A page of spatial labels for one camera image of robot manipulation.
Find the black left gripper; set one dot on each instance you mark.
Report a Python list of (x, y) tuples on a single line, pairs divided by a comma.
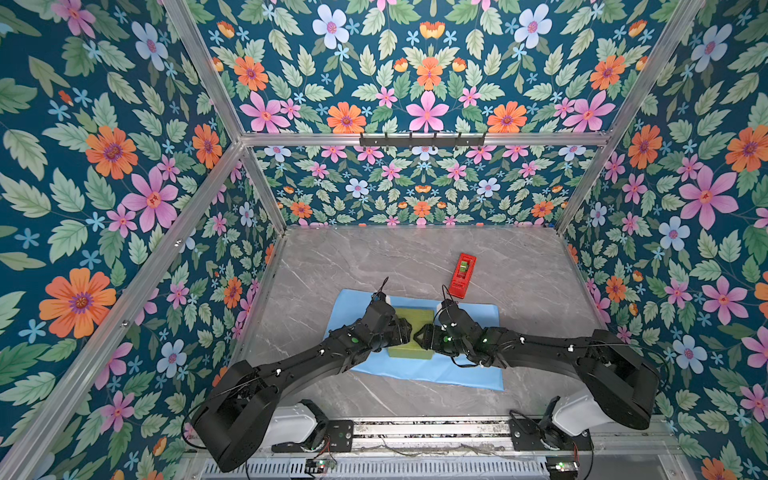
[(403, 330)]

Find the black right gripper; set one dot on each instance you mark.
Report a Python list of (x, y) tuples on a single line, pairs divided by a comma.
[(429, 337)]

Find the green gift box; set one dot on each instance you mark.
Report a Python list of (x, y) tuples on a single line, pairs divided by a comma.
[(417, 318)]

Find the light blue wrapping paper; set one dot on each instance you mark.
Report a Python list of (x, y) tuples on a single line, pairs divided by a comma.
[(410, 361)]

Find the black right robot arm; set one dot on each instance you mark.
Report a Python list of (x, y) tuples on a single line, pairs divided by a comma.
[(623, 383)]

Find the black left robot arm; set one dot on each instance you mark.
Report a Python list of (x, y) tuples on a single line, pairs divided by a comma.
[(233, 420)]

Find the red tape dispenser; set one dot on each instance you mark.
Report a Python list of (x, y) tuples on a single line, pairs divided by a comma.
[(462, 275)]

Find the aluminium mounting rail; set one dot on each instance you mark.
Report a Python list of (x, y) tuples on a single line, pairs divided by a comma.
[(490, 436)]

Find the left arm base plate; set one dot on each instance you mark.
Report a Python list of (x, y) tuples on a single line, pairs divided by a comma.
[(334, 436)]

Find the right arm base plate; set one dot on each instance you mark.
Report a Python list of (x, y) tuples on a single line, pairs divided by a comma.
[(527, 436)]

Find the white cable duct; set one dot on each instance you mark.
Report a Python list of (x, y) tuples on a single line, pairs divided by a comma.
[(382, 468)]

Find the black hook rail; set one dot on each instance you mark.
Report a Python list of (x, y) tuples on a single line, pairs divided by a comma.
[(409, 140)]

